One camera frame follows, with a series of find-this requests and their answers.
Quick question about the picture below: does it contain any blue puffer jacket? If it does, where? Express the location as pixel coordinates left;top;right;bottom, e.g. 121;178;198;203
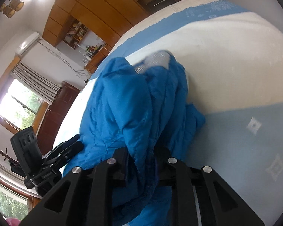
64;51;205;225

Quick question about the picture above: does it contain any pink sleeve forearm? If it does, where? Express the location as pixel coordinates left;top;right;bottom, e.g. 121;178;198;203
5;218;21;226

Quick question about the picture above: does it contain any dark wooden headboard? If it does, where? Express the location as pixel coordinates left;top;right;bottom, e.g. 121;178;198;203
37;81;80;155

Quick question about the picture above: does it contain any striped grey curtain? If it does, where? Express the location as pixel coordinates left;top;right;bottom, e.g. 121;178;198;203
11;61;61;105

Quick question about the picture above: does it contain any wooden desk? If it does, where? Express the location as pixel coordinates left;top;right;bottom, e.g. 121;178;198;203
84;44;112;74

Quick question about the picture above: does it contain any white air conditioner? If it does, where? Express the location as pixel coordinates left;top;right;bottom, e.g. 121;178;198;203
15;32;40;57

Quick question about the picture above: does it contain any blue and white bed sheet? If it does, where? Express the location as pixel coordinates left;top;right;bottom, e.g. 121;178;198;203
52;0;283;226

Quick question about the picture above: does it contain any drum ceiling lamp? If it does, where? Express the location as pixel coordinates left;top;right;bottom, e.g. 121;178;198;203
0;0;24;18

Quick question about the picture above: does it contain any window with wooden frame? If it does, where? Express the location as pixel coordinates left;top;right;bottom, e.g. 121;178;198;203
0;56;49;134

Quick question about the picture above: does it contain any wooden wardrobe wall unit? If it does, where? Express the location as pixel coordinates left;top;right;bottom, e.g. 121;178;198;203
42;0;211;75

